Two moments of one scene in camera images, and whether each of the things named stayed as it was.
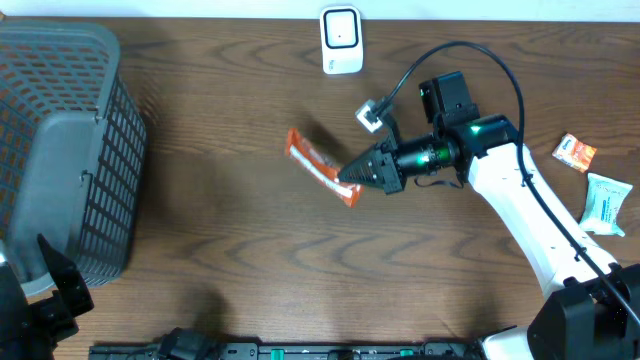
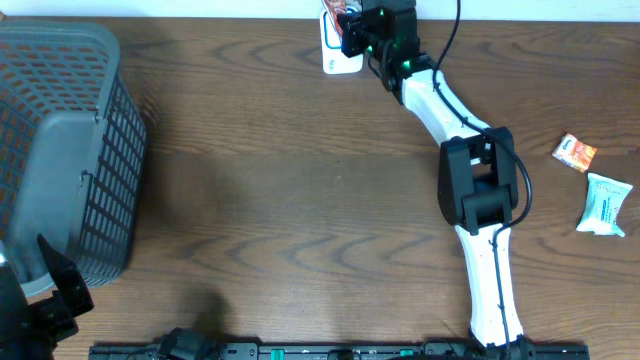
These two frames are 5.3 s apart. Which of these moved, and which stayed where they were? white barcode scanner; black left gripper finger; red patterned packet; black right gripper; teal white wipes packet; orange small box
Moved: black right gripper; red patterned packet
Stayed: white barcode scanner; orange small box; teal white wipes packet; black left gripper finger
